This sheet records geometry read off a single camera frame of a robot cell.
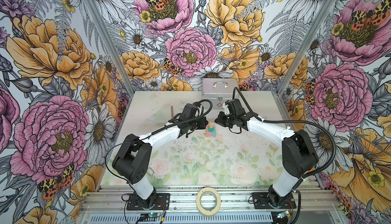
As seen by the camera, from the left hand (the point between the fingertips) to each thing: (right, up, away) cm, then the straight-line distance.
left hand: (207, 126), depth 88 cm
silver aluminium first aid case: (+8, +22, +15) cm, 28 cm away
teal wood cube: (+3, -3, +5) cm, 7 cm away
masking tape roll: (-4, -35, -18) cm, 40 cm away
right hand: (+5, +1, +1) cm, 5 cm away
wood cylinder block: (+3, 0, +2) cm, 3 cm away
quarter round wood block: (+3, +3, +1) cm, 4 cm away
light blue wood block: (+4, -5, +6) cm, 9 cm away
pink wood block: (+1, -5, +6) cm, 8 cm away
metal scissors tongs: (-21, -10, -38) cm, 45 cm away
